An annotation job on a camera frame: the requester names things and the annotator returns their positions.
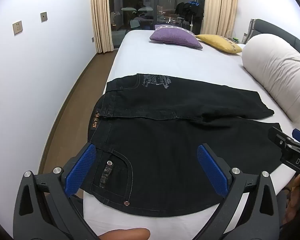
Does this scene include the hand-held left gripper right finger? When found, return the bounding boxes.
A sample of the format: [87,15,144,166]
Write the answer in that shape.
[196,143,281,240]

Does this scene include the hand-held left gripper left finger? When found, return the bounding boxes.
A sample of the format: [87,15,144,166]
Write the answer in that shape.
[13,143,103,240]

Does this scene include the black pants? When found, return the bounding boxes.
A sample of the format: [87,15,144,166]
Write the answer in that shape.
[83,73,282,217]

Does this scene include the person's left hand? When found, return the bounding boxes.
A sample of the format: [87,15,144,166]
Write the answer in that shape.
[99,228,151,240]

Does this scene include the rolled white duvet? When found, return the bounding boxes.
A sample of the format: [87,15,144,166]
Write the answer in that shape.
[241,34,300,124]

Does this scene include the grey headboard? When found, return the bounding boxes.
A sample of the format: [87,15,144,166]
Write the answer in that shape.
[242,19,300,63]

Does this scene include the yellow pillow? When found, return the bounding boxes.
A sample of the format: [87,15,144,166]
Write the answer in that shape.
[195,34,242,54]

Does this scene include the white bed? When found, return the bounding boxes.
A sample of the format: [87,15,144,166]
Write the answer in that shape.
[83,29,300,240]

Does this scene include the purple pillow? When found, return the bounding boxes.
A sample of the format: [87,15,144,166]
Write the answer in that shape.
[149,24,203,49]

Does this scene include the beige curtain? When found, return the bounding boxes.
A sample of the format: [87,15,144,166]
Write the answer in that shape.
[202,0,238,38]
[89,0,114,53]

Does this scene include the dark clothes on rack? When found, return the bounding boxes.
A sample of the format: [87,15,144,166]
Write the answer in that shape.
[175,1,204,27]

